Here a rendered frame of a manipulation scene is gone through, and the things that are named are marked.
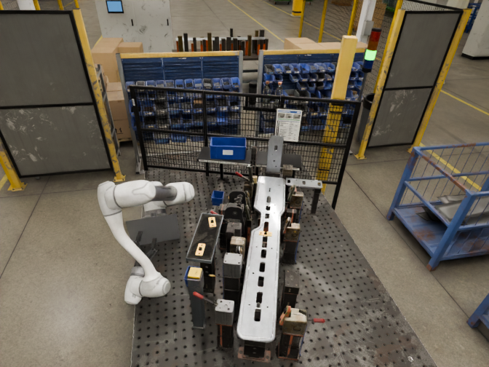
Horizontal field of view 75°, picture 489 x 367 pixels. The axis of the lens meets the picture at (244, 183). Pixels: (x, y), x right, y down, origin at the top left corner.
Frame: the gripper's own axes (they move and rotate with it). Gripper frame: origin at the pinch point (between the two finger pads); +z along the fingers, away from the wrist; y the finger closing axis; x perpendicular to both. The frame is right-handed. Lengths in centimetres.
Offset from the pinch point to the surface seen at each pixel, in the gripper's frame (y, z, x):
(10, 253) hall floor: 25, 9, -203
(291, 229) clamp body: 40, 12, 83
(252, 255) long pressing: 23, -9, 65
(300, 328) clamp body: 18, -49, 97
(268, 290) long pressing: 18, -31, 79
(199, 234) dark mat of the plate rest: -4.3, -4.2, 43.7
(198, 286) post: -8, -34, 51
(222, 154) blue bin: 42, 87, 20
